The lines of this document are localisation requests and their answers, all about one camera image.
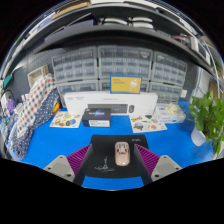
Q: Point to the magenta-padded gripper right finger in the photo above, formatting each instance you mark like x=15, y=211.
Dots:
x=148, y=160

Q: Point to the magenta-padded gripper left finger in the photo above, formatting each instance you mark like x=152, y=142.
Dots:
x=78, y=160

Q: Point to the transparent rose gold computer mouse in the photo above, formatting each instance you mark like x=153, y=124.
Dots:
x=122, y=154

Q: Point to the black mouse pad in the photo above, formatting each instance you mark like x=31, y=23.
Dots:
x=103, y=151

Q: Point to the sticker sheet with travel drawings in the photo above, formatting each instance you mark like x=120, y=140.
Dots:
x=146, y=124

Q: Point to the sticker sheet with food drawings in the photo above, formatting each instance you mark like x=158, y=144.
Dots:
x=65, y=119

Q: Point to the small dark blue box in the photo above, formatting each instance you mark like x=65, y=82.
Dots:
x=96, y=116

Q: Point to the white tissue box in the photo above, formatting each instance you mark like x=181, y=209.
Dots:
x=170, y=115

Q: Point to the white plant pot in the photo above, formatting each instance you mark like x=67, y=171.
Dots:
x=198, y=138

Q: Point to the dark blue dotted cloth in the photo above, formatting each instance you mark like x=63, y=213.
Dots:
x=43, y=115

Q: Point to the small yellow object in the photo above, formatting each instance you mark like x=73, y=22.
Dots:
x=56, y=107

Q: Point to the white keyboard packaging box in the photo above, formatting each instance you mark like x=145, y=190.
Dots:
x=76, y=101

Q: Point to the green leafy plant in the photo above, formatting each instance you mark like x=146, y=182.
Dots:
x=208, y=118

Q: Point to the white dotted cloth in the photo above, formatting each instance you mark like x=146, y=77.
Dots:
x=35, y=100

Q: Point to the yellow sign card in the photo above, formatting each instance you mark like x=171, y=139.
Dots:
x=126, y=84

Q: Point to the purple soft object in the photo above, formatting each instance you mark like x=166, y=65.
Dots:
x=10, y=106

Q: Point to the white woven basket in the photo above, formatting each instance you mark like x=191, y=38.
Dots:
x=38, y=76

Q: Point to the dark wall shelf unit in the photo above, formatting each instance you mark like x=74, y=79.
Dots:
x=100, y=33

